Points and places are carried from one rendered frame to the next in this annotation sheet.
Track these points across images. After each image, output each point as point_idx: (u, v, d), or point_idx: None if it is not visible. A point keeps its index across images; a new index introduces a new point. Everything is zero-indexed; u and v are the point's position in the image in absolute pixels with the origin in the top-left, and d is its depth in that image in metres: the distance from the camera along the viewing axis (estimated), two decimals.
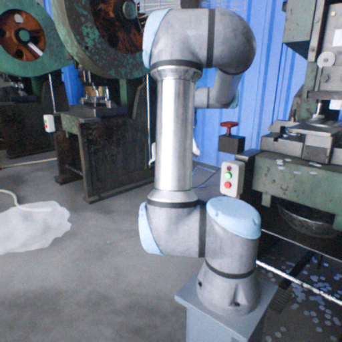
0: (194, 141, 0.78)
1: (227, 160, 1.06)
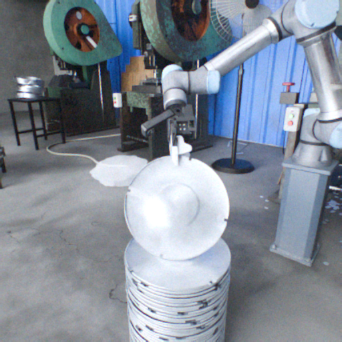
0: None
1: (290, 107, 1.58)
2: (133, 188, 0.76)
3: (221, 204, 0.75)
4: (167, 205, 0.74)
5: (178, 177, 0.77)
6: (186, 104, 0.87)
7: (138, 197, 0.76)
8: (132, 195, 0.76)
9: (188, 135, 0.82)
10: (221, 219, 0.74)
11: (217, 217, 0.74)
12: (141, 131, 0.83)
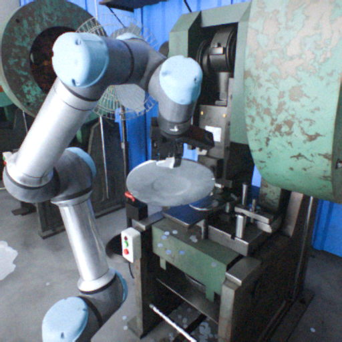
0: (161, 165, 0.75)
1: (126, 230, 1.20)
2: (209, 177, 0.85)
3: (132, 185, 0.88)
4: (178, 184, 0.88)
5: (169, 172, 0.81)
6: (157, 118, 0.59)
7: (204, 182, 0.86)
8: (209, 180, 0.86)
9: None
10: (134, 192, 0.91)
11: (137, 191, 0.91)
12: (214, 142, 0.69)
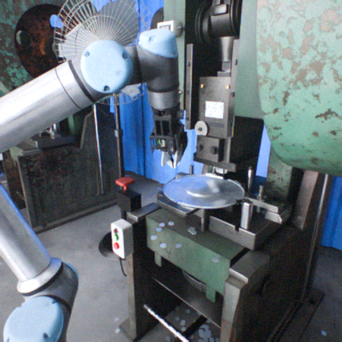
0: (176, 164, 0.73)
1: (117, 221, 1.07)
2: (232, 201, 0.88)
3: (172, 184, 1.03)
4: (209, 190, 0.97)
5: (192, 198, 0.91)
6: (157, 108, 0.61)
7: (230, 198, 0.91)
8: (234, 199, 0.90)
9: (166, 148, 0.68)
10: (177, 180, 1.06)
11: (179, 181, 1.05)
12: None
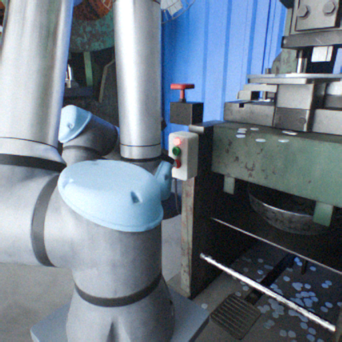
0: None
1: (176, 132, 0.80)
2: None
3: None
4: None
5: None
6: None
7: None
8: None
9: None
10: None
11: None
12: (161, 117, 0.70)
